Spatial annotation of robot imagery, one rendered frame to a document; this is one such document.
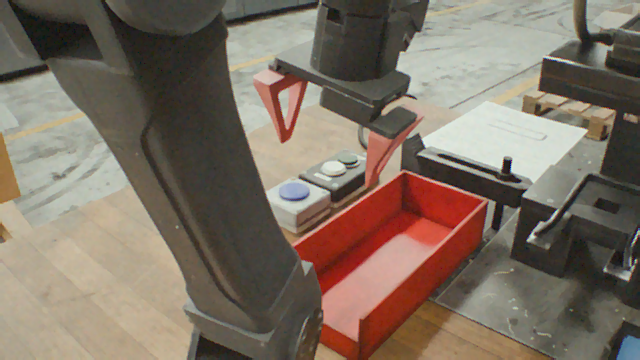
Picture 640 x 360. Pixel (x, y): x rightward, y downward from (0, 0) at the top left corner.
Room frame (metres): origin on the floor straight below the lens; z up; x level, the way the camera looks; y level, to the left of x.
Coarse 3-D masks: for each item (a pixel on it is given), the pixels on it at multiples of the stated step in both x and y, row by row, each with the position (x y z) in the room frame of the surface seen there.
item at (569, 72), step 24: (624, 24) 0.46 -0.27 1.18; (576, 48) 0.53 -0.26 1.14; (600, 48) 0.54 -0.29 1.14; (624, 48) 0.44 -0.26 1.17; (552, 72) 0.49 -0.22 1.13; (576, 72) 0.47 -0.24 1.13; (600, 72) 0.46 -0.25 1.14; (624, 72) 0.45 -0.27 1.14; (576, 96) 0.47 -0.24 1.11; (600, 96) 0.46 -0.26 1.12; (624, 96) 0.44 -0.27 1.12
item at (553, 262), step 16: (528, 208) 0.49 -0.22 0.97; (608, 208) 0.48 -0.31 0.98; (528, 224) 0.48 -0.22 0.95; (576, 224) 0.45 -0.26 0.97; (560, 240) 0.46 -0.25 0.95; (576, 240) 0.47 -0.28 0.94; (592, 240) 0.44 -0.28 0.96; (608, 240) 0.43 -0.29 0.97; (512, 256) 0.49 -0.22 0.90; (528, 256) 0.48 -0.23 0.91; (544, 256) 0.47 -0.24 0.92; (560, 256) 0.46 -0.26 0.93; (560, 272) 0.45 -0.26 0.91
